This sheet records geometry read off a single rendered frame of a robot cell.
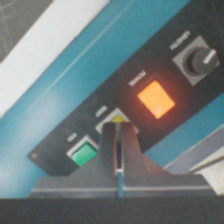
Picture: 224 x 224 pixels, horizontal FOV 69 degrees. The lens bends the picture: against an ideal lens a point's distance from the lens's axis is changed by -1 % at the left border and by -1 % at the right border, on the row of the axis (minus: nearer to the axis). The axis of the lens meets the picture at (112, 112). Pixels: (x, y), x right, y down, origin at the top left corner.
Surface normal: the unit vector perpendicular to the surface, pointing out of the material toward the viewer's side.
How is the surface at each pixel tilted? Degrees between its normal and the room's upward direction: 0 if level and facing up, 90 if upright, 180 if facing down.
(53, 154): 90
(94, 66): 90
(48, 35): 90
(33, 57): 90
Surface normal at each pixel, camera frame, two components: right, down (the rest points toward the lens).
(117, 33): -0.02, 0.29
